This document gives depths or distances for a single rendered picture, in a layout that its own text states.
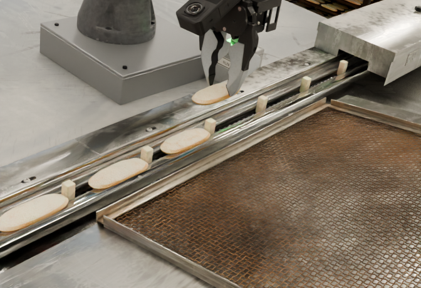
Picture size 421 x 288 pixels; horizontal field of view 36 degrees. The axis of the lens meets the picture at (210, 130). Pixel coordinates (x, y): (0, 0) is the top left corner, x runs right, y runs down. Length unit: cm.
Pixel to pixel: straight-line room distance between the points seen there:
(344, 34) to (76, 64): 54
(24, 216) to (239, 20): 39
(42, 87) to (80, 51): 9
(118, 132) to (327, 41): 58
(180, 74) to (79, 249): 56
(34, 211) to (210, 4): 35
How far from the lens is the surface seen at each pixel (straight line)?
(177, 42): 126
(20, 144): 101
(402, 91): 142
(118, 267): 68
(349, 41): 136
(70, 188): 84
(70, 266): 69
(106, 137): 96
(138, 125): 99
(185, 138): 98
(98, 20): 121
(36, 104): 112
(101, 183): 87
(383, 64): 134
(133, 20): 121
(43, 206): 82
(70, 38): 122
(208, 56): 97
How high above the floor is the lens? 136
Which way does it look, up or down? 30 degrees down
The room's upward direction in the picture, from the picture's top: 10 degrees clockwise
